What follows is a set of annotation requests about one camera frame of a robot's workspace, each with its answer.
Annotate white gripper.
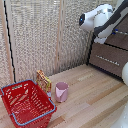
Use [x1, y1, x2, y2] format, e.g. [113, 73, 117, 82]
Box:
[93, 29, 119, 45]

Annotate brown drawer with long handle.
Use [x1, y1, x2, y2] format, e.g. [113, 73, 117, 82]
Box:
[104, 16, 128, 52]

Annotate dark wooden drawer cabinet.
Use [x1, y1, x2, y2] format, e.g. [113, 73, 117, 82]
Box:
[85, 13, 128, 83]

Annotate pink cup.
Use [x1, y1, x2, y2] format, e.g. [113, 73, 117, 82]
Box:
[54, 81, 70, 103]

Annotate woven beige folding screen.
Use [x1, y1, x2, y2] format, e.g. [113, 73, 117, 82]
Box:
[0, 0, 118, 88]

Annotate colourful snack box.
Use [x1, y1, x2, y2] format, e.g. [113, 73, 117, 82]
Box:
[35, 69, 53, 95]

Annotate red basket with blue rim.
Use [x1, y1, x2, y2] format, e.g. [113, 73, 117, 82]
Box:
[0, 79, 58, 128]

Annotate short silver drawer handle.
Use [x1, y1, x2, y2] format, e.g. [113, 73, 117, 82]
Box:
[95, 54, 121, 68]

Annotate brown drawer with short handle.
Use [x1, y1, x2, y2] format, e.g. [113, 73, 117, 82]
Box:
[88, 42, 128, 81]

